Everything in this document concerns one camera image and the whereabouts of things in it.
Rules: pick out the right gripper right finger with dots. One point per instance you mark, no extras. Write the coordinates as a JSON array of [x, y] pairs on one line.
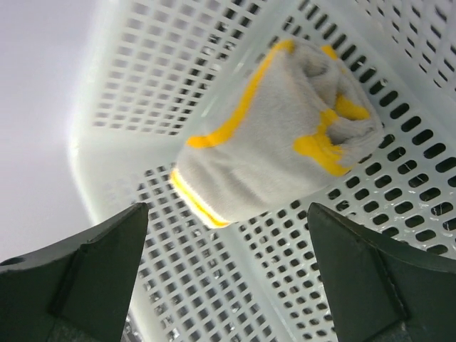
[[380, 289]]

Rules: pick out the orange towel with grey pattern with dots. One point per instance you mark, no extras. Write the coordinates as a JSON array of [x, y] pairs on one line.
[[301, 122]]

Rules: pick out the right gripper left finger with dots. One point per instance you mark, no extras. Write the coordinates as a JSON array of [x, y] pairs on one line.
[[78, 289]]

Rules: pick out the white perforated plastic basket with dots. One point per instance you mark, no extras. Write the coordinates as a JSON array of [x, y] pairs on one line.
[[158, 70]]

